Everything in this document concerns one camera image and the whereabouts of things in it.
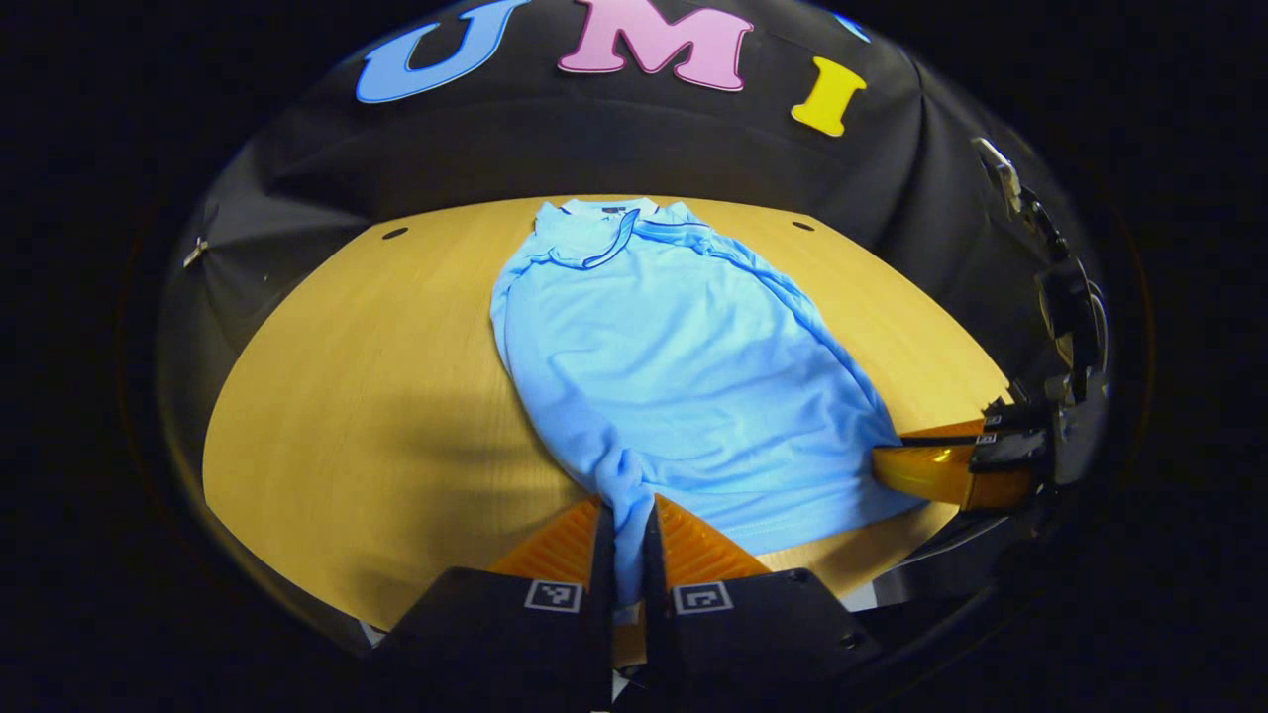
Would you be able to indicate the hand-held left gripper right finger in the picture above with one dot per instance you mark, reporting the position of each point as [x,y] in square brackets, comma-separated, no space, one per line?
[654,574]

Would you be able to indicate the black backdrop cloth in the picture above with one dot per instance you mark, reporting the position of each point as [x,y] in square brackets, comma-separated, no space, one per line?
[594,149]

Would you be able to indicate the light blue T-shirt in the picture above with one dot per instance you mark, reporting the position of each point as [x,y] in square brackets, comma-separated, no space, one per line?
[674,366]

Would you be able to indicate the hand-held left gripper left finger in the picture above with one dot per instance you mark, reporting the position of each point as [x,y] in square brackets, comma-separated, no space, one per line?
[603,584]

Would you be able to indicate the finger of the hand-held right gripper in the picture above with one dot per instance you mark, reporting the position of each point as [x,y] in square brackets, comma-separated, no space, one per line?
[951,434]
[931,475]

